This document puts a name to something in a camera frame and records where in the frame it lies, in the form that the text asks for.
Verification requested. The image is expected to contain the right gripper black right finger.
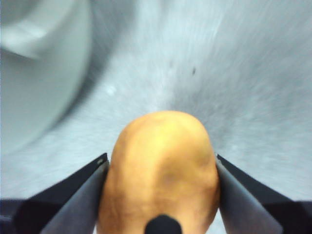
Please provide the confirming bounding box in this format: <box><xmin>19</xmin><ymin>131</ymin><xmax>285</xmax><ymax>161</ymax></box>
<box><xmin>215</xmin><ymin>153</ymin><xmax>312</xmax><ymax>234</ymax></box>

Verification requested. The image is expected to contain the brown potato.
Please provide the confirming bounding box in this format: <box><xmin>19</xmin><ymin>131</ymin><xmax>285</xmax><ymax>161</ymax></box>
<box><xmin>96</xmin><ymin>110</ymin><xmax>221</xmax><ymax>234</ymax></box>

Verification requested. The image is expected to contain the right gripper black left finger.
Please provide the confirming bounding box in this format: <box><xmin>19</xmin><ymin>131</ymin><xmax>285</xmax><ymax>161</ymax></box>
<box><xmin>0</xmin><ymin>153</ymin><xmax>109</xmax><ymax>234</ymax></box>

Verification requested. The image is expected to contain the sage green electric cooking pot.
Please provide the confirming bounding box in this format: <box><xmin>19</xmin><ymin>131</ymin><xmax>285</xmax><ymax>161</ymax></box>
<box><xmin>0</xmin><ymin>0</ymin><xmax>92</xmax><ymax>153</ymax></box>

